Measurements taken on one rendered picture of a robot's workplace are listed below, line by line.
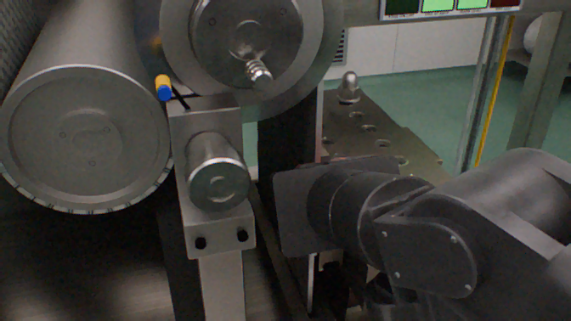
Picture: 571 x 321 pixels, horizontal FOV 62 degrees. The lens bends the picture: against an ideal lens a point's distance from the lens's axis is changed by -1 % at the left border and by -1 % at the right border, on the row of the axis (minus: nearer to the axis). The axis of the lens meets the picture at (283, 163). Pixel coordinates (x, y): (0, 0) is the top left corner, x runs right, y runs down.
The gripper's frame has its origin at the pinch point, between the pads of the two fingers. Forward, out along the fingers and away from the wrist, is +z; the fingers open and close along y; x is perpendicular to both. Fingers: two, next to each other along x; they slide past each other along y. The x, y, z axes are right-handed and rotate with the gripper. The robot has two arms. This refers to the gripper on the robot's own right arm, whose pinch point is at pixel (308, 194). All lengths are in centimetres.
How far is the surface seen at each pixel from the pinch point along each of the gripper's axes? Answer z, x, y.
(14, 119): -7.5, 9.5, -22.2
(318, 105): -6.7, 7.9, -0.1
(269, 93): -8.4, 9.1, -4.3
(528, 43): 245, 46, 238
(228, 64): -11.5, 11.2, -7.5
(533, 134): 55, -2, 72
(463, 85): 265, 24, 197
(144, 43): -10.4, 13.3, -12.7
